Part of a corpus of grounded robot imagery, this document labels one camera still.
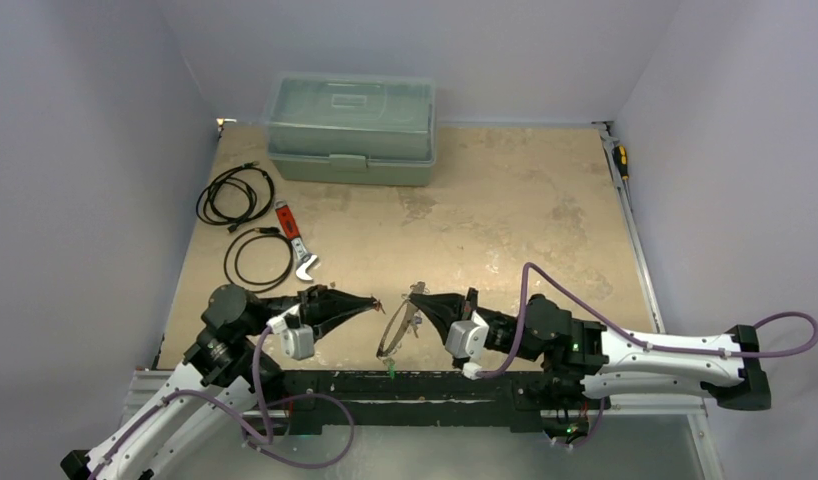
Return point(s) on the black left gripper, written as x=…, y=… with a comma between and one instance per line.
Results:
x=317, y=300

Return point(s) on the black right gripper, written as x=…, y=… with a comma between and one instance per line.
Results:
x=470, y=315

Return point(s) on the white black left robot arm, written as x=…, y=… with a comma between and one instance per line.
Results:
x=224, y=375

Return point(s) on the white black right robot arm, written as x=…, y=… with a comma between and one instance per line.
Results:
x=587, y=359

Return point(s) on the key with green tag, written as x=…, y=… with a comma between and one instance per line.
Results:
x=390, y=368

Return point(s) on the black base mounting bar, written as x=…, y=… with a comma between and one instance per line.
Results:
x=416, y=397

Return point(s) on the green plastic toolbox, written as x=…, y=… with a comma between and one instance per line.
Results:
x=352, y=129

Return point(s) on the yellow black screwdriver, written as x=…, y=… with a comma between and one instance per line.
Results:
x=621, y=161

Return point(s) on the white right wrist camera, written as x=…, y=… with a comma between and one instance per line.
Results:
x=465, y=343

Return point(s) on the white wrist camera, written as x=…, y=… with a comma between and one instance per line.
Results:
x=465, y=343
x=297, y=339

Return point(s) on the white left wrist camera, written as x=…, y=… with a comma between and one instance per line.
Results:
x=297, y=339

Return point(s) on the red handled adjustable wrench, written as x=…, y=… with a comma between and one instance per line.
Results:
x=305, y=260

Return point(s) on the aluminium frame rail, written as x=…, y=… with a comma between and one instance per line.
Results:
x=704, y=448

